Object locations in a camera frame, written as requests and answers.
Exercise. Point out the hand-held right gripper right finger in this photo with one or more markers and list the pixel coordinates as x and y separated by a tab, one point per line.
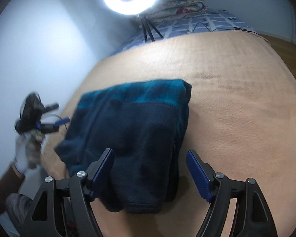
198	172

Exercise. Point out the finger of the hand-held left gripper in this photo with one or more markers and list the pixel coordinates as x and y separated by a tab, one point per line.
56	124

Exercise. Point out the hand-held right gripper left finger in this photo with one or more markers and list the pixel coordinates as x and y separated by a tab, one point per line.
103	167

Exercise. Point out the teal plaid fleece jacket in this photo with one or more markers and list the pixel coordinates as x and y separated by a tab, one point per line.
138	128

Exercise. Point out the person's left forearm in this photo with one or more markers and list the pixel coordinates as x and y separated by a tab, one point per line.
5	187

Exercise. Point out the person's left hand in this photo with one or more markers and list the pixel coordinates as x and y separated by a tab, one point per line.
27	150

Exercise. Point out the tan blanket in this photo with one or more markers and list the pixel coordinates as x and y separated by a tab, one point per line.
236	103

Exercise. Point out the person's striped clothing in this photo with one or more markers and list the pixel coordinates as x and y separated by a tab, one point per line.
17	207

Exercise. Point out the black tripod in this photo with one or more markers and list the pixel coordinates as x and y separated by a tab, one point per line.
146	29

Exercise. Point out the black power strip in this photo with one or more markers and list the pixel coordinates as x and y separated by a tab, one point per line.
240	29

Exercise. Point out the blue grid bed sheet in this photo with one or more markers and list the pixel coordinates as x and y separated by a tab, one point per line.
212	19

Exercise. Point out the stack of folded floral quilts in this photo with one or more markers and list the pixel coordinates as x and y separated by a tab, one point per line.
182	2

